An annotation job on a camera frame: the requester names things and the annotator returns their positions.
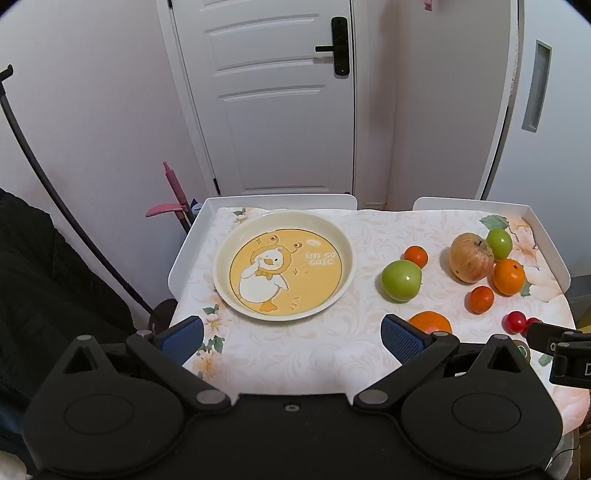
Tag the dark cloth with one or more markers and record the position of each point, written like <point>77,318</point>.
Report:
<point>51,300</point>

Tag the small green apple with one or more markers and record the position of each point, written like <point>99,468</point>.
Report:
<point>499,243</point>

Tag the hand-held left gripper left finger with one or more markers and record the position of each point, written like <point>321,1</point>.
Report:
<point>182,338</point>

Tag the small tangerine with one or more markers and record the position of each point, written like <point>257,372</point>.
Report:
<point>480,299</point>
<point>415,256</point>

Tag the wide orange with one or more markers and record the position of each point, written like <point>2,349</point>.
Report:
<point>430,322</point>

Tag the large green apple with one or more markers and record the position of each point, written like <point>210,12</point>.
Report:
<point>401,280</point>

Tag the wrinkled red yellow apple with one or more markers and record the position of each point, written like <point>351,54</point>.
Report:
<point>471,257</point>

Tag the white refrigerator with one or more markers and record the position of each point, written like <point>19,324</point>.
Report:
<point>545,138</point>

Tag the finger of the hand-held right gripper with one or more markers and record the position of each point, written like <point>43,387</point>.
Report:
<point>547,336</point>

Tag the red cherry tomato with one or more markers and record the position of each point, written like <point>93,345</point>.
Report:
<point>515,321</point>
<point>532,321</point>

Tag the white panel door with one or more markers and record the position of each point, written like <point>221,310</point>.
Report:
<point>268,92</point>

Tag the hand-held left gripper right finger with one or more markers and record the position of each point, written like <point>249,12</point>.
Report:
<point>401,339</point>

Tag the yellow duck print plate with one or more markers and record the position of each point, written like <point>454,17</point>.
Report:
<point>284,265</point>

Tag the white rimmed tray table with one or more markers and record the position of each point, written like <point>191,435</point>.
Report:
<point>189,249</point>

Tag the large round orange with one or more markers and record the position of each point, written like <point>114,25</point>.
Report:
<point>509,277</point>

